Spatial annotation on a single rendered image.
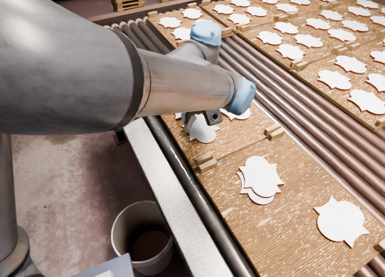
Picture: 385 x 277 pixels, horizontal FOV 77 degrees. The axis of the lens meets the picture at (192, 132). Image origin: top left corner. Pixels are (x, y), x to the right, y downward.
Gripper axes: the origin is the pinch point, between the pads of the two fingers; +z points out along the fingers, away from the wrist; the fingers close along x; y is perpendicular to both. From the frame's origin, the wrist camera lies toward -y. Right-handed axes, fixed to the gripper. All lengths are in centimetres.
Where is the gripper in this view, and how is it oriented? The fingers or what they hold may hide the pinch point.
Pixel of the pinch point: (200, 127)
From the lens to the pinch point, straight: 82.9
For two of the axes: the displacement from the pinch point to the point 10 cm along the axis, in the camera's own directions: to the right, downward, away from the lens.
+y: -4.5, -7.2, 5.3
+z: -0.4, 6.1, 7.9
